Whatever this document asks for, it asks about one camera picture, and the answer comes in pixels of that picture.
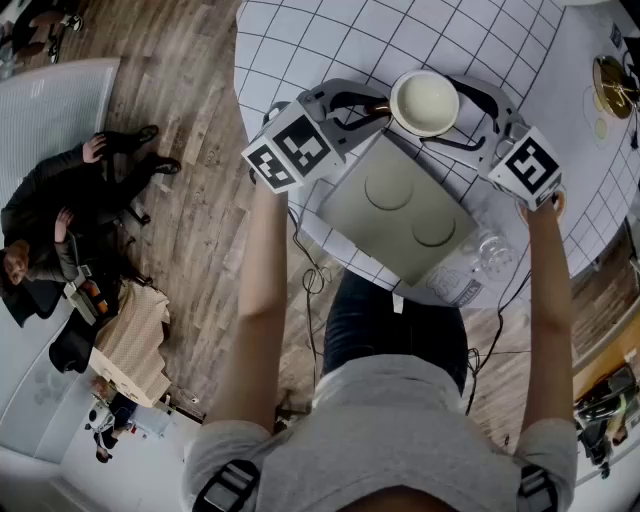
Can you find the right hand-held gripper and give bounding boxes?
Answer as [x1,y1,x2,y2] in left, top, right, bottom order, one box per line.
[417,74,564,212]

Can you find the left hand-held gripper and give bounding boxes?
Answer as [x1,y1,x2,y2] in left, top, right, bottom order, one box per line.
[242,78,391,195]

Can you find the grey square tray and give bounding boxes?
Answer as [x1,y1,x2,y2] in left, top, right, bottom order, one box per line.
[315,130,480,287]

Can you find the person's left forearm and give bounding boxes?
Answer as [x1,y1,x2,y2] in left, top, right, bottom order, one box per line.
[205,182,292,436]

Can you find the person's right forearm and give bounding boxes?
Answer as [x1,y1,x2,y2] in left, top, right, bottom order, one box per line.
[514,199,576,456]

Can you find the white grid tablecloth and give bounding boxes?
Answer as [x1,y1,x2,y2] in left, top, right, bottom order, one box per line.
[234,0,640,309]

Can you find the clear drinking glass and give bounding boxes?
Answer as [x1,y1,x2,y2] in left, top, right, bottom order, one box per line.
[469,214,519,281]

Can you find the dark jeans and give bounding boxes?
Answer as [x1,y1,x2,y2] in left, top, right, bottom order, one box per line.
[322,272,470,396]

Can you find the white ribbed mattress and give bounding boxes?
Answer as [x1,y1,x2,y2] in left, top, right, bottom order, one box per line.
[0,57,121,206]

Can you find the beige cloth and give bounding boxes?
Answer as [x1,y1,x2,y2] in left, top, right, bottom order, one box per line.
[91,280,174,409]

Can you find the grey t-shirt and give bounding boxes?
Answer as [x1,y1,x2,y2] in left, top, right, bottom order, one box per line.
[182,354,581,512]

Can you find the grey and orange device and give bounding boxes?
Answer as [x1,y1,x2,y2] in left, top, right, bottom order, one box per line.
[63,263,110,326]

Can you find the black cable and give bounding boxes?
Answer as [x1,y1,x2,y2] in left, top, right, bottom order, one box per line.
[463,269,534,416]
[287,209,335,381]

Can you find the right shoulder strap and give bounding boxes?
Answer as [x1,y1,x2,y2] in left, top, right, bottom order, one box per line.
[517,464,560,512]

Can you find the shoulder strap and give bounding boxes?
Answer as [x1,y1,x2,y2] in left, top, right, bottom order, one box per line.
[517,464,560,512]
[192,459,261,512]

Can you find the left shoulder strap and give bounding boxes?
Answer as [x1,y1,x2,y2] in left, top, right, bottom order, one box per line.
[192,459,261,512]

